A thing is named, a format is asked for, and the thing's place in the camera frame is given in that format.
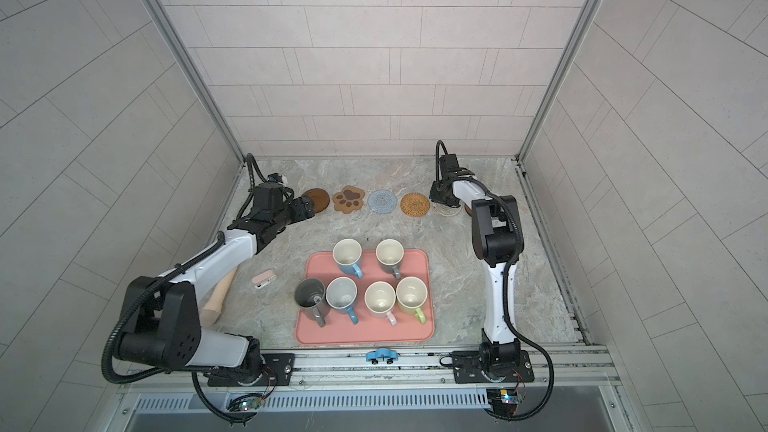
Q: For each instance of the aluminium mounting rail frame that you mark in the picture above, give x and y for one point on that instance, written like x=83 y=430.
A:
x=416 y=368

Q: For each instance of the circuit board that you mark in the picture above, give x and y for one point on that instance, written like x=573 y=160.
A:
x=248 y=403
x=503 y=402

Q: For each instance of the grey mug blue handle front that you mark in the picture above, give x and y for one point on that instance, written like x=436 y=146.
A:
x=341 y=296

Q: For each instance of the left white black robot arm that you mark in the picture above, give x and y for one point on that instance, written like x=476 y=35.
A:
x=159 y=329

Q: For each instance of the left circuit board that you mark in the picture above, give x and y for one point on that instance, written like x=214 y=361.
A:
x=248 y=403

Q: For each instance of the pink rectangular tray mat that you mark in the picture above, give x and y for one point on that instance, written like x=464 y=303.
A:
x=339 y=329

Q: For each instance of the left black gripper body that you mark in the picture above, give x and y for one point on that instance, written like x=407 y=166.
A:
x=291 y=213

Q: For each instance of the dark grey mug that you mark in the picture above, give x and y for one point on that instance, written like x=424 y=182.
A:
x=310 y=296

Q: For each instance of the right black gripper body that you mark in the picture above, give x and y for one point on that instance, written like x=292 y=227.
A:
x=442 y=194

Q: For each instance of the white mug pink handle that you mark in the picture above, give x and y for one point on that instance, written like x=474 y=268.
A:
x=380 y=299

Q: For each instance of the right circuit board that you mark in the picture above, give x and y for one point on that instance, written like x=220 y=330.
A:
x=503 y=402

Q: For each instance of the white mug green handle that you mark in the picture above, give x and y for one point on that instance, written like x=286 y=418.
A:
x=412 y=294

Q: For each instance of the cork paw print coaster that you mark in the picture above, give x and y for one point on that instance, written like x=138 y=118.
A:
x=349 y=199

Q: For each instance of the beige wooden cylinder object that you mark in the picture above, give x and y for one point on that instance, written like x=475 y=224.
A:
x=212 y=310

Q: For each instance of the pink small object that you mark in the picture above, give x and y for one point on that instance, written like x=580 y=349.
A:
x=264 y=279

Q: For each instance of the woven rattan round coaster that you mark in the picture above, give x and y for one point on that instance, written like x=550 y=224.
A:
x=415 y=205

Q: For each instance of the blue knitted round coaster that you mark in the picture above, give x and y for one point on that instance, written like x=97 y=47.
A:
x=382 y=201

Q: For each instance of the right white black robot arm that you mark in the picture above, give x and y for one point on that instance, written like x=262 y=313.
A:
x=498 y=242

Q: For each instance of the white mug blue handle rear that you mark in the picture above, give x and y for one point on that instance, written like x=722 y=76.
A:
x=347 y=254

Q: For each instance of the small blue toy car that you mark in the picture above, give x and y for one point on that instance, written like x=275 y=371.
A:
x=382 y=355

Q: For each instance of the multicolour knitted round coaster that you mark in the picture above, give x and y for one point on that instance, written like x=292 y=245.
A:
x=446 y=211

